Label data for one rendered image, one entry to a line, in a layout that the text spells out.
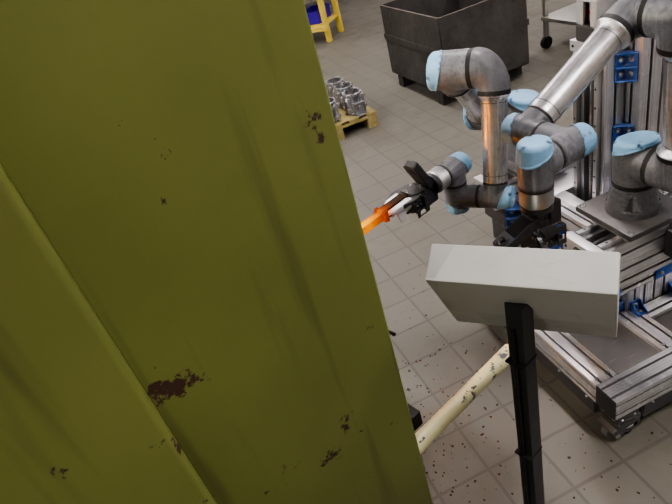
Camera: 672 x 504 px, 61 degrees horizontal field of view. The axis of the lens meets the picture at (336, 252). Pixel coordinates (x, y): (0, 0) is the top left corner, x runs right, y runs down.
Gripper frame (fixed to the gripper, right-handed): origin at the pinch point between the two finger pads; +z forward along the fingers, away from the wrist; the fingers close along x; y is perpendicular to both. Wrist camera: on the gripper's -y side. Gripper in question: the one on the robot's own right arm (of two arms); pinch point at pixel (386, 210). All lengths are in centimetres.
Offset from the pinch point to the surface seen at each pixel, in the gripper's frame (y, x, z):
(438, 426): 37, -39, 31
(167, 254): -50, -44, 73
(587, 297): -14, -71, 18
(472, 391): 37, -39, 16
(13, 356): -55, -54, 94
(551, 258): -19, -64, 17
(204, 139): -62, -44, 62
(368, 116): 93, 231, -190
